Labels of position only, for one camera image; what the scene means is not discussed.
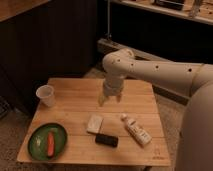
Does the white tube bottle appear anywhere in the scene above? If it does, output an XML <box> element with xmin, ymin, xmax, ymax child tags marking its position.
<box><xmin>121</xmin><ymin>114</ymin><xmax>152</xmax><ymax>147</ymax></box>

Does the translucent plastic cup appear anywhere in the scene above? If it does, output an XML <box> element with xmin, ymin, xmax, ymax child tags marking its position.
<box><xmin>36</xmin><ymin>85</ymin><xmax>55</xmax><ymax>107</ymax></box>

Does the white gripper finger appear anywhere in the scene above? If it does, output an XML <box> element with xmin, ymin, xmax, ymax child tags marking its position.
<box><xmin>116</xmin><ymin>94</ymin><xmax>122</xmax><ymax>103</ymax></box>
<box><xmin>98</xmin><ymin>94</ymin><xmax>107</xmax><ymax>107</ymax></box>

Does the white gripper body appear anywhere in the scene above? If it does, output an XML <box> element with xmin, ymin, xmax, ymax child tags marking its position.
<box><xmin>103</xmin><ymin>80</ymin><xmax>123</xmax><ymax>97</ymax></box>

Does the wooden folding table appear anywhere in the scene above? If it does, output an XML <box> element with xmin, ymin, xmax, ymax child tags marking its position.
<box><xmin>27</xmin><ymin>78</ymin><xmax>170</xmax><ymax>166</ymax></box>

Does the metal vertical pole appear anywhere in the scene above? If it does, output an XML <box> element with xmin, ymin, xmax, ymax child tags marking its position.
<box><xmin>107</xmin><ymin>0</ymin><xmax>111</xmax><ymax>41</ymax></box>

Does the white rectangular sponge block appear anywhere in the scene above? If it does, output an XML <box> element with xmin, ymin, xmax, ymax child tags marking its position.
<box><xmin>87</xmin><ymin>115</ymin><xmax>103</xmax><ymax>134</ymax></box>

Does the wooden shelf with items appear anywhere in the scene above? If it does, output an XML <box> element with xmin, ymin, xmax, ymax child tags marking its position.
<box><xmin>111</xmin><ymin>0</ymin><xmax>213</xmax><ymax>26</ymax></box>

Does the orange carrot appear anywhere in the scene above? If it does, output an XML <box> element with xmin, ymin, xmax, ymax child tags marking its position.
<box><xmin>47</xmin><ymin>132</ymin><xmax>54</xmax><ymax>157</ymax></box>

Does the green plate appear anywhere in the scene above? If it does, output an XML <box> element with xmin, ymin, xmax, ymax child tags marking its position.
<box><xmin>27</xmin><ymin>123</ymin><xmax>67</xmax><ymax>161</ymax></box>

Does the black phone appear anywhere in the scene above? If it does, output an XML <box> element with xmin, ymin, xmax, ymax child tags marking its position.
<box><xmin>95</xmin><ymin>134</ymin><xmax>118</xmax><ymax>147</ymax></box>

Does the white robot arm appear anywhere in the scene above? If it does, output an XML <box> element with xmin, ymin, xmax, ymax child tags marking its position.
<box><xmin>99</xmin><ymin>48</ymin><xmax>213</xmax><ymax>171</ymax></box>

